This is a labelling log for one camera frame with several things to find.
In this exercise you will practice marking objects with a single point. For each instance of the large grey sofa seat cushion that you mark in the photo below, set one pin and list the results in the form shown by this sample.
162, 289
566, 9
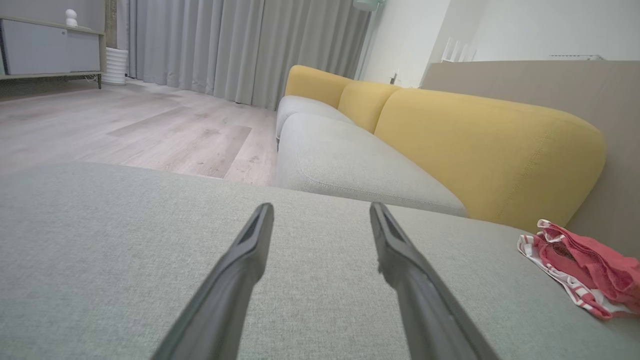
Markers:
125, 240

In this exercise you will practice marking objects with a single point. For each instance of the small white figurine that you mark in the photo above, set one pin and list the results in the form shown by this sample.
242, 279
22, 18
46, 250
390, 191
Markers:
71, 17

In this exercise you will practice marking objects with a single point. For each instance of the red white numbered jersey shirt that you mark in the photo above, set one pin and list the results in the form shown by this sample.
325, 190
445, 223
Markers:
600, 265

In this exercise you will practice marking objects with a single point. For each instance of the grey pleated curtain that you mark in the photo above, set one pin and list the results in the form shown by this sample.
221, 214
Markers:
225, 45

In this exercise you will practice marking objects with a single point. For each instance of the grey low tv cabinet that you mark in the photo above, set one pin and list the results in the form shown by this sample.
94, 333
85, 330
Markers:
40, 50

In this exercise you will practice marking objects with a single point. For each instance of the narrow yellow sofa backrest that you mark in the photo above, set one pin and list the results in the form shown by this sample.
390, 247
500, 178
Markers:
365, 102

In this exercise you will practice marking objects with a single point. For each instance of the wide yellow sofa backrest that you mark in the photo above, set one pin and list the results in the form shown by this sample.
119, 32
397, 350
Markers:
490, 150

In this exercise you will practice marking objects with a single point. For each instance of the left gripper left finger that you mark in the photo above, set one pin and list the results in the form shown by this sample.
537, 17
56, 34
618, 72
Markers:
225, 300

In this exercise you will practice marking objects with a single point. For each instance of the small grey sofa seat cushion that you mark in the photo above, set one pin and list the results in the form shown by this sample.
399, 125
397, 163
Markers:
300, 106

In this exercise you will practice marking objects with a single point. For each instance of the medium grey sofa seat cushion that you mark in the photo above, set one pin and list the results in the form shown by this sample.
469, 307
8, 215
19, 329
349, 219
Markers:
350, 160

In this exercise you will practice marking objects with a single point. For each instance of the flat white box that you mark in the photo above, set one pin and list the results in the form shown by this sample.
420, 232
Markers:
575, 58

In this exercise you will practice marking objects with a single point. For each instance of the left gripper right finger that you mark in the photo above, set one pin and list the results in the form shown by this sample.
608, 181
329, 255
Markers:
425, 310

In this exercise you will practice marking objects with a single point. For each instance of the yellow sofa end backrest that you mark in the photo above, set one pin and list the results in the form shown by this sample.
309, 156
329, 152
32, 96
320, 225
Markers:
312, 82

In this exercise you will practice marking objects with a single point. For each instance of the small wall socket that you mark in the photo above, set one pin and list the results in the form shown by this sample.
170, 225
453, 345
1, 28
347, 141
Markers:
395, 79

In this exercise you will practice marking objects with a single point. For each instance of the white slatted rack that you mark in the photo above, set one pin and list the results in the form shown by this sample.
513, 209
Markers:
462, 54

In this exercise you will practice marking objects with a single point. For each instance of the white ribbed plant pot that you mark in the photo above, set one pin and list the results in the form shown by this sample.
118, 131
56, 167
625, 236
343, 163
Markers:
115, 67

